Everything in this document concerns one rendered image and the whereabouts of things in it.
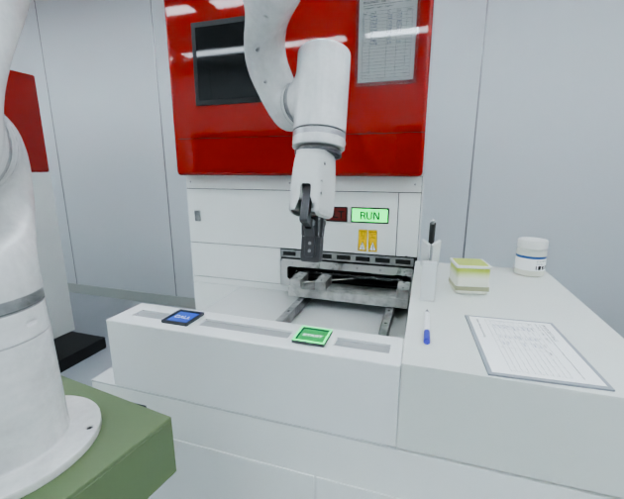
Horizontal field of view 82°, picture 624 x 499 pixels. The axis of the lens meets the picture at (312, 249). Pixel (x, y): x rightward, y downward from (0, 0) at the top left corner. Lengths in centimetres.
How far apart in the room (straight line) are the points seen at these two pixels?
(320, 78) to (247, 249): 82
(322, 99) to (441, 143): 207
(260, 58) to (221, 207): 76
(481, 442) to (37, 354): 58
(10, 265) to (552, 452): 70
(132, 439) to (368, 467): 36
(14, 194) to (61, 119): 360
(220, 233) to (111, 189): 252
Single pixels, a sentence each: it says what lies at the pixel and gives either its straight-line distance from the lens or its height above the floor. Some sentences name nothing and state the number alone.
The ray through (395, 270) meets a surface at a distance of 115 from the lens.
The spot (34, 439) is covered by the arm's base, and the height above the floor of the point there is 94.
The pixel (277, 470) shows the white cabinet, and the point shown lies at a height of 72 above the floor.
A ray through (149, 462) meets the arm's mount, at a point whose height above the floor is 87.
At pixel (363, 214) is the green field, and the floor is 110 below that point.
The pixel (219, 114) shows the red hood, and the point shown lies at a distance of 126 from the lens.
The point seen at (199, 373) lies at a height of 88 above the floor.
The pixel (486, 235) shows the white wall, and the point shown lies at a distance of 267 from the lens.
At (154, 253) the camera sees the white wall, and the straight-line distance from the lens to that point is 358.
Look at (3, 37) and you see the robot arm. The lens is 49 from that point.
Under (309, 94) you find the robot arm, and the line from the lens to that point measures 58.
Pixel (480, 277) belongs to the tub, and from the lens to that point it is 88.
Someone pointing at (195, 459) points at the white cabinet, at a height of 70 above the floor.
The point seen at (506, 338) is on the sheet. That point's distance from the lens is 69.
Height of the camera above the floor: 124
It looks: 13 degrees down
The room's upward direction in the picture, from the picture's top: straight up
